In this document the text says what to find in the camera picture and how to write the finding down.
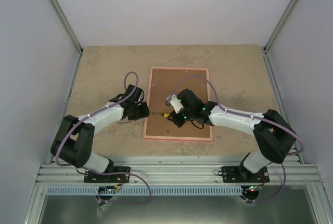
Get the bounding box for yellow screwdriver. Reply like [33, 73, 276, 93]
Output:
[151, 112, 170, 118]

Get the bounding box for pink picture frame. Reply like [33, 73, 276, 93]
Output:
[143, 67, 213, 142]

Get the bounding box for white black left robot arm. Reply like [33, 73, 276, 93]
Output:
[50, 84, 149, 182]

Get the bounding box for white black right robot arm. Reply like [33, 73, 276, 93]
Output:
[166, 89, 297, 182]

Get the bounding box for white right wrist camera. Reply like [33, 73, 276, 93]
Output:
[165, 94, 184, 114]

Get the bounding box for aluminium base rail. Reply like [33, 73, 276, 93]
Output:
[36, 156, 323, 186]

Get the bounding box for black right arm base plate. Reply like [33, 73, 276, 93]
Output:
[218, 166, 270, 183]

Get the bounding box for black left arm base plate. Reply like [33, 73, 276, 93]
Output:
[83, 166, 131, 184]

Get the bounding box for grey slotted cable duct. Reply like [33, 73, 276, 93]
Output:
[46, 186, 244, 196]

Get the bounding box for left aluminium corner post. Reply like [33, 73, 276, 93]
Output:
[49, 0, 83, 56]

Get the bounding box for aluminium corner post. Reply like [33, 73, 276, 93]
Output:
[262, 0, 299, 55]
[49, 0, 83, 56]

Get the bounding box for right aluminium corner post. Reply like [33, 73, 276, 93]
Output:
[262, 0, 299, 55]

